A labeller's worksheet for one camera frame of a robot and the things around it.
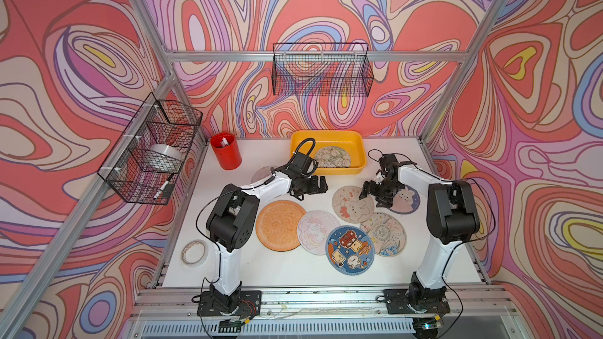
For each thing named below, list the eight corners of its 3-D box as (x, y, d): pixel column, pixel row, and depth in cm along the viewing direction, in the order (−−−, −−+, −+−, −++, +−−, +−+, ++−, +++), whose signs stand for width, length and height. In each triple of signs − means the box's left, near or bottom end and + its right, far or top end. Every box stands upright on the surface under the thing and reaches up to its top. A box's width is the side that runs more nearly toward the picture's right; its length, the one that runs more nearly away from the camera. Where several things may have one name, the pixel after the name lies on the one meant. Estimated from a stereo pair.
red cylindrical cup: (215, 169, 110) (206, 151, 100) (221, 151, 117) (213, 132, 107) (239, 169, 110) (233, 151, 100) (243, 151, 117) (238, 132, 107)
